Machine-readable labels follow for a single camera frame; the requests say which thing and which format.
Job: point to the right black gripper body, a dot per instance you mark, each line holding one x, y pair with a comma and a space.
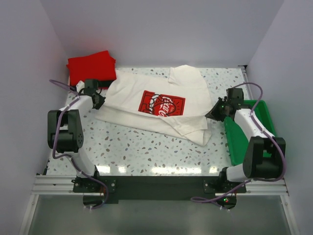
217, 111

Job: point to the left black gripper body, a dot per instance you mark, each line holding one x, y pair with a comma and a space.
99, 101

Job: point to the white t-shirt red print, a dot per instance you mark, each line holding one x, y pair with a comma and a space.
174, 106

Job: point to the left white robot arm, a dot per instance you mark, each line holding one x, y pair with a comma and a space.
65, 136

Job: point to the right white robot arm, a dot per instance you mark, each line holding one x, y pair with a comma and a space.
265, 154

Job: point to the red folded t-shirt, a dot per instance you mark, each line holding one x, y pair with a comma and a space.
99, 66

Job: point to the green plastic tray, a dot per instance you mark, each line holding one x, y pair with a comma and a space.
240, 130

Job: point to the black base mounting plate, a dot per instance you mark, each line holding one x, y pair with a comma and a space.
227, 200

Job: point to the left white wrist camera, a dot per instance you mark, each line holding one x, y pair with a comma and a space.
79, 86

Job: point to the aluminium frame rail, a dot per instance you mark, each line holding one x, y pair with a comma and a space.
63, 185

